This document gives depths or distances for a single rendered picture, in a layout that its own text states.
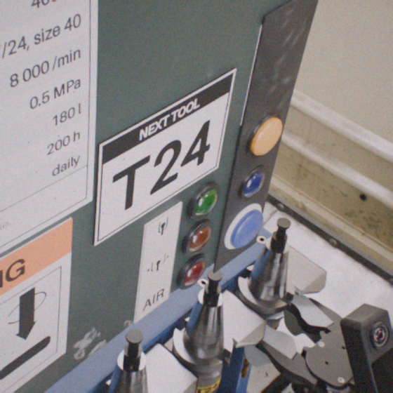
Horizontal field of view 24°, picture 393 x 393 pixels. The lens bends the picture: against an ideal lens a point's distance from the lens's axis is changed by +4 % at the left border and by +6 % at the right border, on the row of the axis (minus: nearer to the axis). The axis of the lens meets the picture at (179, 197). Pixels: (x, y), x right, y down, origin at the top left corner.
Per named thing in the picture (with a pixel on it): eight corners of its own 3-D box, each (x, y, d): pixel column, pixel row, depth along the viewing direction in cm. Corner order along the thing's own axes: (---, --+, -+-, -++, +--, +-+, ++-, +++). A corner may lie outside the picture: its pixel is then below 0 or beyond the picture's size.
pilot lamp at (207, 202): (218, 209, 54) (223, 183, 53) (194, 225, 53) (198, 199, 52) (211, 204, 55) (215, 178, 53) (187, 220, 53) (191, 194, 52)
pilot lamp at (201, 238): (212, 245, 57) (216, 220, 55) (188, 261, 55) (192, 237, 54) (205, 239, 57) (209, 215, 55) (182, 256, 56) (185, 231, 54)
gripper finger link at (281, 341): (210, 349, 105) (284, 395, 102) (217, 316, 101) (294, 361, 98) (222, 331, 107) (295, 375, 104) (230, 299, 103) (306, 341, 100)
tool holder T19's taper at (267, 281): (258, 264, 104) (269, 224, 99) (292, 283, 102) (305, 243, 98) (239, 287, 101) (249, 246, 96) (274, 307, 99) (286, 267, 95)
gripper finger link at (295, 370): (248, 356, 99) (328, 405, 97) (250, 347, 98) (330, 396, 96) (267, 328, 102) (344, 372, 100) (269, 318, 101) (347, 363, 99)
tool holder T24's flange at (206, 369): (195, 321, 100) (197, 306, 98) (240, 353, 98) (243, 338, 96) (160, 357, 96) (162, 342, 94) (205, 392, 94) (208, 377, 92)
